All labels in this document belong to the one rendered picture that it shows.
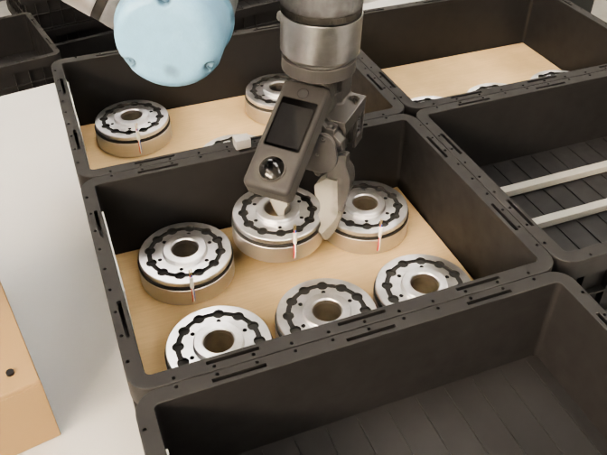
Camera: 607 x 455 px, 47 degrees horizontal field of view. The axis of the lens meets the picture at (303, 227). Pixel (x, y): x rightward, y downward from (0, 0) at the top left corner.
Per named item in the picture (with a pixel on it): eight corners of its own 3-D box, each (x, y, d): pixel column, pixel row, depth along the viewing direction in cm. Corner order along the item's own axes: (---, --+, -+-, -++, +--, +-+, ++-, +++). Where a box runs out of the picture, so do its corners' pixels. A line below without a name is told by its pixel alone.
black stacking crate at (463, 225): (153, 477, 62) (133, 397, 54) (100, 263, 83) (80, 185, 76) (533, 350, 73) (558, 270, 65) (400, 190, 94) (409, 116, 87)
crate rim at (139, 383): (135, 413, 55) (130, 395, 54) (82, 198, 77) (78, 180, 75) (556, 284, 67) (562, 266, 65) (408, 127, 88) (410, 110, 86)
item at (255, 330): (180, 404, 62) (179, 400, 62) (155, 325, 69) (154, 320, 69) (286, 372, 65) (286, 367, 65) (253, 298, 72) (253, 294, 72)
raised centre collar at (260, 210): (264, 229, 76) (264, 225, 76) (249, 203, 79) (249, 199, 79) (306, 219, 77) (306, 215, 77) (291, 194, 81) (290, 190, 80)
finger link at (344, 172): (359, 207, 74) (350, 134, 69) (353, 215, 73) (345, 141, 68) (317, 200, 76) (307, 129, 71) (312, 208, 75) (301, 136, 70)
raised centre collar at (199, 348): (200, 371, 64) (200, 366, 64) (187, 333, 68) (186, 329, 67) (251, 356, 66) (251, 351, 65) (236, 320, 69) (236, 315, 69)
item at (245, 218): (248, 254, 74) (248, 249, 73) (221, 199, 81) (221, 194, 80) (337, 231, 76) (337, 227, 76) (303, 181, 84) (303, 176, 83)
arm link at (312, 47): (345, 34, 60) (259, 15, 62) (341, 82, 63) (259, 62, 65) (374, 3, 65) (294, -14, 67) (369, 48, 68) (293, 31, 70)
